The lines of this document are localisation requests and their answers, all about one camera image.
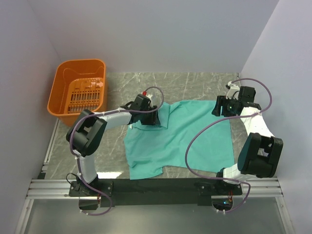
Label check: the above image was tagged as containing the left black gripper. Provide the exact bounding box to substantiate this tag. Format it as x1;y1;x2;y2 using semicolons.
139;105;160;125

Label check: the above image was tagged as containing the teal t shirt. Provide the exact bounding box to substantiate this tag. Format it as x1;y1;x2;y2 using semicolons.
124;100;234;179

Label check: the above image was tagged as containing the orange plastic basket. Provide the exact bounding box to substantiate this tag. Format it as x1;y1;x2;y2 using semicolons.
47;59;108;126

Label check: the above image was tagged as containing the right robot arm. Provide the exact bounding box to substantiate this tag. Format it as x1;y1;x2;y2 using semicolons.
212;84;283;195

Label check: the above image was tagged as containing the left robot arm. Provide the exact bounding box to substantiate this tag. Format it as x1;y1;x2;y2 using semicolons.
66;92;164;196

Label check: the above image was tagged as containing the black base beam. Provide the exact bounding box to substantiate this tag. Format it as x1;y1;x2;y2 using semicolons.
69;178;242;210

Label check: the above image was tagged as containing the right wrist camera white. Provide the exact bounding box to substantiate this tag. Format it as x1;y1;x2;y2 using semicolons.
226;81;240;100

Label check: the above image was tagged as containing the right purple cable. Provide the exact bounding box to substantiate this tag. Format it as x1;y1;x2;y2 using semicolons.
185;78;273;214

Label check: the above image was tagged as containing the aluminium rail frame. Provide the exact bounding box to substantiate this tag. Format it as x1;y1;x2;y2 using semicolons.
14;119;295;234

